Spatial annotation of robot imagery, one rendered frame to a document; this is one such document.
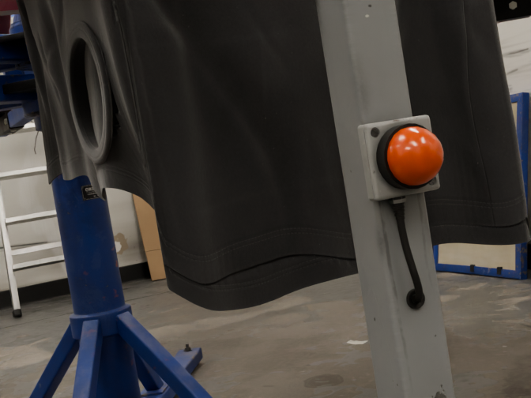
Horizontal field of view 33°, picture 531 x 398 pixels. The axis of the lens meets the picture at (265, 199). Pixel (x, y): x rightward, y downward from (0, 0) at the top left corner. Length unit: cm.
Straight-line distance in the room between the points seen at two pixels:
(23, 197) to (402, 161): 497
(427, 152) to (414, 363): 14
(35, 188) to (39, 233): 27
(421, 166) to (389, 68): 8
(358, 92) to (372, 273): 12
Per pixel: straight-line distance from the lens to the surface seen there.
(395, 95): 60
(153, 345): 211
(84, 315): 216
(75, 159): 113
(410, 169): 56
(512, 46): 382
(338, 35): 60
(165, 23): 85
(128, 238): 560
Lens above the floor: 67
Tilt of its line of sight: 3 degrees down
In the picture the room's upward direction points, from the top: 9 degrees counter-clockwise
